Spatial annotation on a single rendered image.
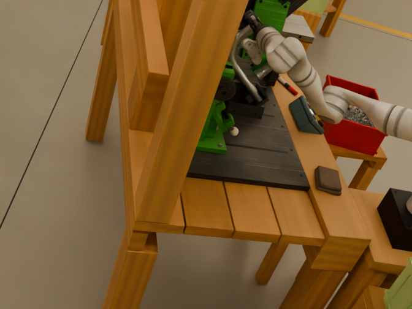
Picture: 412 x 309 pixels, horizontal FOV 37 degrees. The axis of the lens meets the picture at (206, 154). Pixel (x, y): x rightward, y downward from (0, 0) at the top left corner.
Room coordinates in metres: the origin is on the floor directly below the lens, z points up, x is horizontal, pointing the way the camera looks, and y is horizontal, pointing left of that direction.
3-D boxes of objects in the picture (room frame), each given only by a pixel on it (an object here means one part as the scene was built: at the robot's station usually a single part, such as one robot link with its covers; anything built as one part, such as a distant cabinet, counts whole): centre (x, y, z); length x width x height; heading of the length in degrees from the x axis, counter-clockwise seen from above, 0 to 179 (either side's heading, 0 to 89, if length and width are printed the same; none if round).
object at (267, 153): (1.95, 0.06, 0.89); 1.10 x 0.42 x 0.02; 21
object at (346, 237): (2.05, -0.21, 0.83); 1.50 x 0.14 x 0.15; 21
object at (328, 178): (1.56, -0.39, 0.91); 0.10 x 0.08 x 0.03; 8
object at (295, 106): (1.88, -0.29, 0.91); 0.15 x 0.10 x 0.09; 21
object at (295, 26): (2.06, -0.01, 1.11); 0.39 x 0.16 x 0.03; 111
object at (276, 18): (1.91, -0.03, 1.17); 0.13 x 0.12 x 0.20; 21
